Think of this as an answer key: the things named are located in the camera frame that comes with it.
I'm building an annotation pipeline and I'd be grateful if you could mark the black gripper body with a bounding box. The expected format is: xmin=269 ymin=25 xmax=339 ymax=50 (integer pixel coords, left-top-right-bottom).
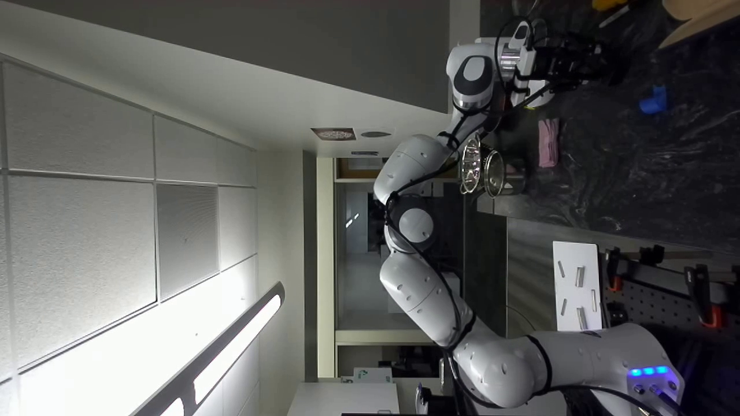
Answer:
xmin=534 ymin=39 xmax=587 ymax=82

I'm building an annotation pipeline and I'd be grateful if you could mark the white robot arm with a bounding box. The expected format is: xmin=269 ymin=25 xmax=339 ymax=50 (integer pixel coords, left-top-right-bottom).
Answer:
xmin=373 ymin=18 xmax=686 ymax=416

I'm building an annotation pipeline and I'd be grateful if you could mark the white marker pen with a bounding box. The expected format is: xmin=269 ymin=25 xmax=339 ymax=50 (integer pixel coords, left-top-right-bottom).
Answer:
xmin=598 ymin=4 xmax=632 ymax=34

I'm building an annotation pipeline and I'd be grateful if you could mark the pink cloth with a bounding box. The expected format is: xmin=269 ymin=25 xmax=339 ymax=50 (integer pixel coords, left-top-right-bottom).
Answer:
xmin=539 ymin=117 xmax=561 ymax=168

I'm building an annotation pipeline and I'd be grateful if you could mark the blue small object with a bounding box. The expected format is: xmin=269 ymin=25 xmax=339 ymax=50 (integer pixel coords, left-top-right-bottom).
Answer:
xmin=639 ymin=85 xmax=669 ymax=116

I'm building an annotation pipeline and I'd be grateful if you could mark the white paper sheet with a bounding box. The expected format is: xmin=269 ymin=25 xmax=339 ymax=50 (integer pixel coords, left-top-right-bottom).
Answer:
xmin=554 ymin=241 xmax=605 ymax=330

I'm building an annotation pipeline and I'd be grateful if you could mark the orange black clamp lower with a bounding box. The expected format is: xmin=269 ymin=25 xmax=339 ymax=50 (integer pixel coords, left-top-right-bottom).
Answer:
xmin=605 ymin=246 xmax=666 ymax=293

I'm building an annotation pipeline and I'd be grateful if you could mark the orange black clamp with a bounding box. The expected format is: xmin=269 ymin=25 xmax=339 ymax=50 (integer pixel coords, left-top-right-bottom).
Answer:
xmin=683 ymin=264 xmax=730 ymax=330
xmin=605 ymin=246 xmax=666 ymax=293

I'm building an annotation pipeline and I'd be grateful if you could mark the orange black clamp upper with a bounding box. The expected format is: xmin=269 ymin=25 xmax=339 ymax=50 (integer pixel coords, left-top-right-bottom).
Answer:
xmin=683 ymin=264 xmax=730 ymax=330

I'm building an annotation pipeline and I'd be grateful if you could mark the yellow handled tool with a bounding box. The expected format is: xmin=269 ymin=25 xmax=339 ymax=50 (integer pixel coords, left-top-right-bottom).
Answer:
xmin=593 ymin=0 xmax=630 ymax=11

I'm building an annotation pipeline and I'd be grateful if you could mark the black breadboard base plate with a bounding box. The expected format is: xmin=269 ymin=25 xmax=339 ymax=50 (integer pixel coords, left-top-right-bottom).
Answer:
xmin=607 ymin=265 xmax=740 ymax=350

